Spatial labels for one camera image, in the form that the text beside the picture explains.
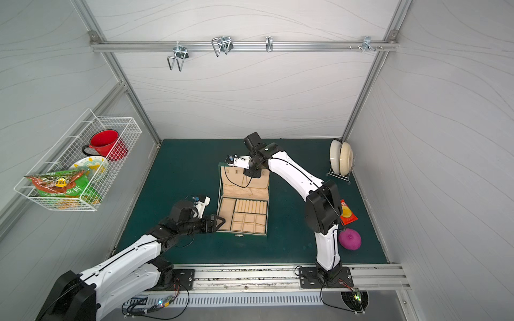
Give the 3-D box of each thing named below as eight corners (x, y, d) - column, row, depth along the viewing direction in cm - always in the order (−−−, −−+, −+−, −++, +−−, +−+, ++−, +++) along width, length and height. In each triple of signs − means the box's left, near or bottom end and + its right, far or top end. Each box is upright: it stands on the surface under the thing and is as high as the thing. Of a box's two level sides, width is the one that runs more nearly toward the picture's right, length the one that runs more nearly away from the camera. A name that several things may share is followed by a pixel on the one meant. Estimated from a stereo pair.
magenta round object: (341, 250, 81) (346, 246, 77) (337, 233, 86) (341, 228, 81) (359, 250, 81) (364, 246, 77) (353, 233, 86) (358, 228, 81)
